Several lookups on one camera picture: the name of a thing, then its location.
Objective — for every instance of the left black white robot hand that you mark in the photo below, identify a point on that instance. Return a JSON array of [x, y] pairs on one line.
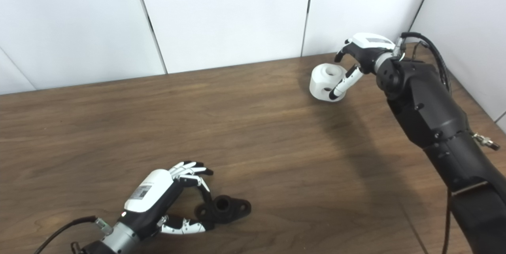
[[152, 190]]

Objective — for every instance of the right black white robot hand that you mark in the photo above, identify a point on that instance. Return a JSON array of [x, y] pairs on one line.
[[367, 48]]

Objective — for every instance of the round white plastic piece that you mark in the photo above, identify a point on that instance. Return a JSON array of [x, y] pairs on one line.
[[318, 84]]

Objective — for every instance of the black flanged holder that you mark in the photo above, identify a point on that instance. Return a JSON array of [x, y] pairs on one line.
[[233, 210]]

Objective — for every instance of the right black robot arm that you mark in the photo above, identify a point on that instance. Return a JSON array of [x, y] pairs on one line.
[[431, 111]]

